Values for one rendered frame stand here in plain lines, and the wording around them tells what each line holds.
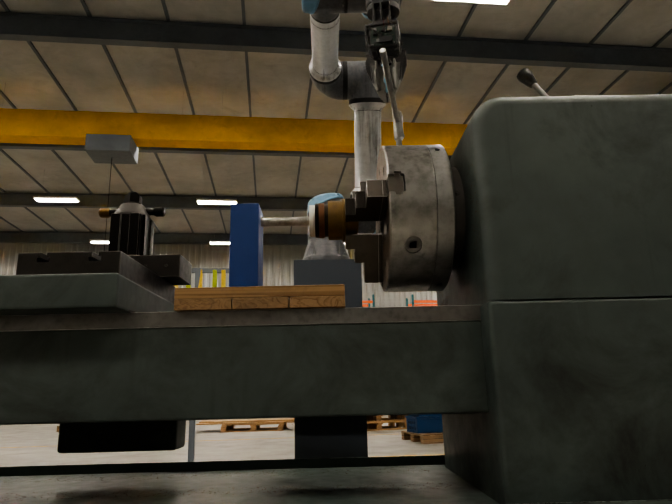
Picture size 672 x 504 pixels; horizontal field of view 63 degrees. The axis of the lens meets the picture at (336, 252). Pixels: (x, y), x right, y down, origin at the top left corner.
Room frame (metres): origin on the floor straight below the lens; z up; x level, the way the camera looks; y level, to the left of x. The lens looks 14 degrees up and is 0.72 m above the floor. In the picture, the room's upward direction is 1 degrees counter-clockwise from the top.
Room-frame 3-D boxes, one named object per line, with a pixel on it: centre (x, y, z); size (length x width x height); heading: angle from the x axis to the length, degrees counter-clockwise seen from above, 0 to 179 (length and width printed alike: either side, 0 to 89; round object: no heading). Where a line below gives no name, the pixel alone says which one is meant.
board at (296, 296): (1.13, 0.14, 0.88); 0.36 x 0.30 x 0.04; 1
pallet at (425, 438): (8.25, -1.58, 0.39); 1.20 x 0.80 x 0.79; 105
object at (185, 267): (1.21, 0.44, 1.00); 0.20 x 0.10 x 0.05; 91
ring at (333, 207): (1.13, 0.00, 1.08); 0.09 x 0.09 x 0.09; 1
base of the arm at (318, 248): (1.68, 0.03, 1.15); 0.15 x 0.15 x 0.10
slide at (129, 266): (1.14, 0.47, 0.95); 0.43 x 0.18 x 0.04; 1
